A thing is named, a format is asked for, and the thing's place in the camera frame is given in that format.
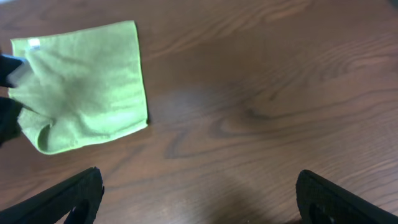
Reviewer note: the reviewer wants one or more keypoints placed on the light green cloth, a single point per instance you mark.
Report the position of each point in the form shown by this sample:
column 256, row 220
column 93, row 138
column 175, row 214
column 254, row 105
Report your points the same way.
column 81, row 88

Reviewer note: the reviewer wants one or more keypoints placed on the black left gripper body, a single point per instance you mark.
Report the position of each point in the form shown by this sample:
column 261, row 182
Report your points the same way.
column 10, row 110

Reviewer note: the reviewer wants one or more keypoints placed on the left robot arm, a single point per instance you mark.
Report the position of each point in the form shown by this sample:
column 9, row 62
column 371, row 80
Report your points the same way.
column 12, row 70

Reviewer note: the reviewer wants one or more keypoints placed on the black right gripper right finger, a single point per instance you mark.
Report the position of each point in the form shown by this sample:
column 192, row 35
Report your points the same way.
column 320, row 201

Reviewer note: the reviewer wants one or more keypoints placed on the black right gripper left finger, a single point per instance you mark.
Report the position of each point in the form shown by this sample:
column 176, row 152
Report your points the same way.
column 77, row 199

